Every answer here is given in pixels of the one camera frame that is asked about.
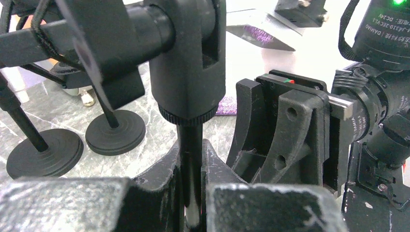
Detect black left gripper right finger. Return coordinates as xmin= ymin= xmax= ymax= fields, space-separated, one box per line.
xmin=201 ymin=139 xmax=350 ymax=232

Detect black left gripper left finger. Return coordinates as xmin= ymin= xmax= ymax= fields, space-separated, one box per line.
xmin=0 ymin=144 xmax=181 ymax=232

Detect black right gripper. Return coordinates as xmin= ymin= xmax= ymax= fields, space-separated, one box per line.
xmin=226 ymin=71 xmax=355 ymax=196

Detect black round-base mic stand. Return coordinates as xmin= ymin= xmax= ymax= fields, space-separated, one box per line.
xmin=48 ymin=62 xmax=146 ymax=157
xmin=0 ymin=75 xmax=84 ymax=179

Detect black tripod shock-mount stand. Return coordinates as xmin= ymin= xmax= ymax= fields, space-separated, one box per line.
xmin=0 ymin=0 xmax=227 ymax=231

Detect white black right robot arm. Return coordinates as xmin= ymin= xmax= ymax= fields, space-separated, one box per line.
xmin=226 ymin=0 xmax=410 ymax=232

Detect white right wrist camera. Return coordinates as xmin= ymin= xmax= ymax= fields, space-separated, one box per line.
xmin=226 ymin=0 xmax=327 ymax=52

